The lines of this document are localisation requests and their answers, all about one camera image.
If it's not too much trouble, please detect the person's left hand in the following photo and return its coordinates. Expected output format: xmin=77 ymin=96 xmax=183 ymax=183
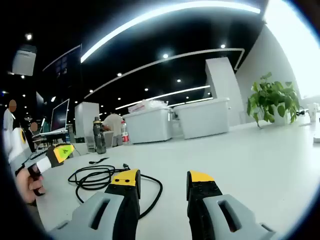
xmin=14 ymin=167 xmax=47 ymax=205

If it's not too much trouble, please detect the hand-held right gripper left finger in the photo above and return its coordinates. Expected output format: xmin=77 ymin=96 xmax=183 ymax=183
xmin=48 ymin=168 xmax=141 ymax=240

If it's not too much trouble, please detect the green potted plant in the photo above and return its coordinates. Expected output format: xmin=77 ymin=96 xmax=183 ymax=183
xmin=246 ymin=72 xmax=301 ymax=128

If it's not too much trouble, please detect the white box-shaped ceiling unit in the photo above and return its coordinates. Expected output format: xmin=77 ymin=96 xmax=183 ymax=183
xmin=11 ymin=44 xmax=38 ymax=77

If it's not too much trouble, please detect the white desktop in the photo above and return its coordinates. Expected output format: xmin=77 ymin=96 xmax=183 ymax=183
xmin=36 ymin=113 xmax=320 ymax=240

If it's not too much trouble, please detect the long curved ceiling light strip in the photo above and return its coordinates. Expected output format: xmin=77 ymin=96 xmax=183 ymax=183
xmin=80 ymin=2 xmax=261 ymax=64

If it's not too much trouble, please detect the clear bottle with red label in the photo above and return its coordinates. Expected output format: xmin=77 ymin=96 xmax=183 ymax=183
xmin=121 ymin=119 xmax=132 ymax=146

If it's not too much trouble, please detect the pile of clear plastic bags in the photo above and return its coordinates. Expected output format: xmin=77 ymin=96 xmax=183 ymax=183
xmin=127 ymin=99 xmax=170 ymax=114

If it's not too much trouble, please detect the open laptop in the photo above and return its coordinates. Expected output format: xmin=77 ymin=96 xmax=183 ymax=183
xmin=39 ymin=98 xmax=71 ymax=138

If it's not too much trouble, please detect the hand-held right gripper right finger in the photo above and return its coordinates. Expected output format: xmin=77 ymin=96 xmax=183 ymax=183
xmin=186 ymin=170 xmax=278 ymax=240

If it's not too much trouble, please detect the white storage bin with bags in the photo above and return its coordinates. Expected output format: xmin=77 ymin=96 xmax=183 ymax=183
xmin=121 ymin=106 xmax=175 ymax=145

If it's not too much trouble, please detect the dark grey water bottle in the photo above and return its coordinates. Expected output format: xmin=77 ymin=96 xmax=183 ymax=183
xmin=92 ymin=116 xmax=107 ymax=155

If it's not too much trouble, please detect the white paper cup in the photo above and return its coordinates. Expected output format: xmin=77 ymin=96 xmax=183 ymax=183
xmin=307 ymin=102 xmax=320 ymax=123

